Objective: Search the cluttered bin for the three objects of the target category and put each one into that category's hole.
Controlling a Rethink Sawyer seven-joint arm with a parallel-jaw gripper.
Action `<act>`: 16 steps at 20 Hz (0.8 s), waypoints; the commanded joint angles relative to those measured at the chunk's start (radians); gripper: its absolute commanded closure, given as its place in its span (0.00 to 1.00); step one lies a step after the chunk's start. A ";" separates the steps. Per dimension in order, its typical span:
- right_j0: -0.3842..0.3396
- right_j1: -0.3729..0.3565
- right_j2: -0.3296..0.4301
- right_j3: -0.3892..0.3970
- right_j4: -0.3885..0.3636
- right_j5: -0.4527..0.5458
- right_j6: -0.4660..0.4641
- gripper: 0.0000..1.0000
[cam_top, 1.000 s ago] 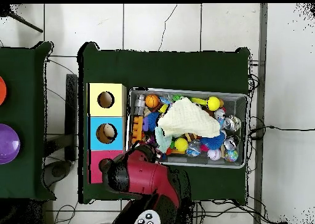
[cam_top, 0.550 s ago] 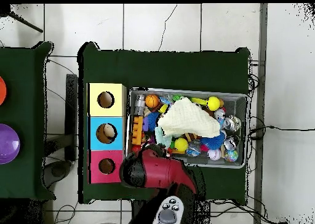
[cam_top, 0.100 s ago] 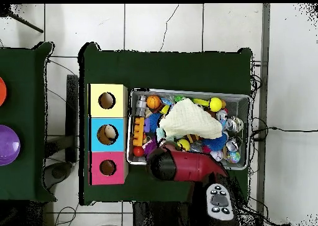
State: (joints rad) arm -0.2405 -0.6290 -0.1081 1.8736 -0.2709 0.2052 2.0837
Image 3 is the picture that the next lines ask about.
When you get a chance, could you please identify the blue spiky ball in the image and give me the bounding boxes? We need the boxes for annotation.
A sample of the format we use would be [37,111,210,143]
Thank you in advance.
[148,112,162,133]

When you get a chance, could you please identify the orange bowl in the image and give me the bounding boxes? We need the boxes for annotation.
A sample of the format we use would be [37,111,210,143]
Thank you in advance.
[0,76,7,107]

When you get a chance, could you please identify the clear mesh bin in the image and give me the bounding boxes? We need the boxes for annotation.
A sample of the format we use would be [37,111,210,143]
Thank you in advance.
[125,88,250,171]

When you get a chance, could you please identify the large yellow ball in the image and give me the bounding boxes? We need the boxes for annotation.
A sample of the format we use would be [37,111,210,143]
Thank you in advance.
[207,97,223,112]

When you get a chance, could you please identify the purple spiky toy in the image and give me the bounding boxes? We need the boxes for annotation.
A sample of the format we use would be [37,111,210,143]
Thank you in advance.
[144,137,158,158]

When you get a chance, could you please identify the light teal waffle cloth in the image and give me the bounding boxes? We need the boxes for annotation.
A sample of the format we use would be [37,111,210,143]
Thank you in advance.
[155,127,166,142]

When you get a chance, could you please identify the orange toy basketball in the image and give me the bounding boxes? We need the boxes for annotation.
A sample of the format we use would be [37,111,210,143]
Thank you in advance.
[146,94,162,110]

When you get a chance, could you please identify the dark green side table cloth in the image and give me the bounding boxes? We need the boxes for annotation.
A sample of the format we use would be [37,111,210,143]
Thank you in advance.
[0,42,57,203]

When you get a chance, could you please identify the cream waffle cloth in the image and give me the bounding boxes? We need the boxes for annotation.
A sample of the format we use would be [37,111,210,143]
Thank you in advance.
[158,97,223,140]

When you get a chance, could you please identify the orange building block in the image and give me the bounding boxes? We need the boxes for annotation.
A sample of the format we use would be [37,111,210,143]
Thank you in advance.
[132,117,145,147]

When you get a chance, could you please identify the black cable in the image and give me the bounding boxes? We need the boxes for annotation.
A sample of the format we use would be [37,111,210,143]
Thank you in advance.
[250,126,318,141]

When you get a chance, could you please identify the wooden box with three holes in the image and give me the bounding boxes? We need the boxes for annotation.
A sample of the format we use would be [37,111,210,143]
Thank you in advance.
[88,83,129,186]

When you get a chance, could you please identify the purple bowl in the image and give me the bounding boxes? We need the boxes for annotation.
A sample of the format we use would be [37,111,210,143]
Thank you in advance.
[0,124,21,166]

